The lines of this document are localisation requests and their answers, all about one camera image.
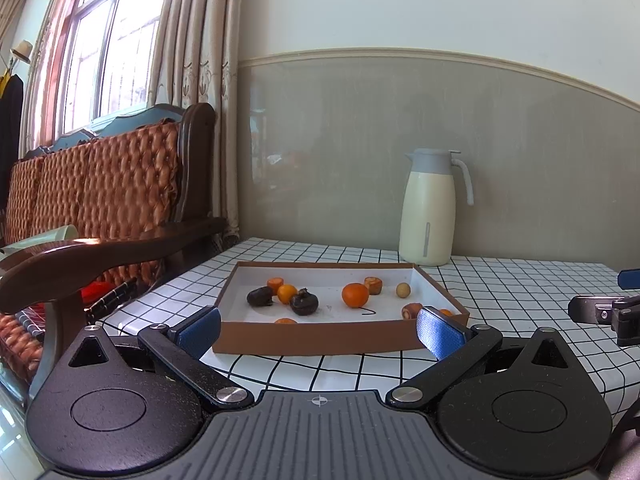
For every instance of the red object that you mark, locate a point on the red object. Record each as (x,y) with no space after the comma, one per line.
(97,291)

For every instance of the large dark wrinkled fruit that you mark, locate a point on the large dark wrinkled fruit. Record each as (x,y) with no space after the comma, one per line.
(303,304)

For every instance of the plain beige curtain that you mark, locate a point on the plain beige curtain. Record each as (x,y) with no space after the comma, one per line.
(10,5)

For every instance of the white checkered tablecloth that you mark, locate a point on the white checkered tablecloth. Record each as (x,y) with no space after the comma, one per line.
(525,290)

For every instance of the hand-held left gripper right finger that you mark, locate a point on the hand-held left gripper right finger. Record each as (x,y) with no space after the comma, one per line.
(440,332)

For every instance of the cream thermos jug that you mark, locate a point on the cream thermos jug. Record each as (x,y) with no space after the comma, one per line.
(425,210)

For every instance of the brown cardboard box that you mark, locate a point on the brown cardboard box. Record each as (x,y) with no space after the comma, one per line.
(325,335)

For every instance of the beige embroidered curtain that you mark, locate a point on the beige embroidered curtain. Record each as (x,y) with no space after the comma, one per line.
(200,60)

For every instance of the bright orange carrot piece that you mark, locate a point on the bright orange carrot piece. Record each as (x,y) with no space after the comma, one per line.
(275,284)

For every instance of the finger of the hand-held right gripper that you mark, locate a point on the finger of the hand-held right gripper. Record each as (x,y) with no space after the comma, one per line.
(592,307)
(631,279)

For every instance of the beige brimmed hat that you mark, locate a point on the beige brimmed hat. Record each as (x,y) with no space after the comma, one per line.
(22,50)

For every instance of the small pale yellow fruit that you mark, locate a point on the small pale yellow fruit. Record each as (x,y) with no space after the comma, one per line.
(402,289)

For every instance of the dark checkered cloth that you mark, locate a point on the dark checkered cloth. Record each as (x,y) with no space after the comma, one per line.
(110,300)

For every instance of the pale green plastic bag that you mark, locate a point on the pale green plastic bag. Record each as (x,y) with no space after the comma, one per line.
(50,237)

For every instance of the pink sheer curtain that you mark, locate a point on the pink sheer curtain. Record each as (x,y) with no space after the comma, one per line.
(55,60)

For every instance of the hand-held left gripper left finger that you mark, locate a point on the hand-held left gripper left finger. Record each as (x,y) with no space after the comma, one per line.
(200,332)

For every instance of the black hanging coat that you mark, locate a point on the black hanging coat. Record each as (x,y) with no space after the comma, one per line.
(10,135)

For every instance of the small mandarin orange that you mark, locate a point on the small mandarin orange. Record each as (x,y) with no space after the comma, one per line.
(285,321)

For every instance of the window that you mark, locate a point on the window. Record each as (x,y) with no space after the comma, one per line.
(115,50)

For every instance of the yellowish mandarin orange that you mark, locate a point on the yellowish mandarin orange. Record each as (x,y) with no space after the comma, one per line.
(287,294)

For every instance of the brownish carrot piece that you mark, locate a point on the brownish carrot piece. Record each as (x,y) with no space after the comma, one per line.
(411,311)

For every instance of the dark wooden sofa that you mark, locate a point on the dark wooden sofa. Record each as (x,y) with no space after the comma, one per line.
(125,255)

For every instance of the orange woven sofa cushion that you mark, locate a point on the orange woven sofa cushion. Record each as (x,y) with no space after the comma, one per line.
(125,180)

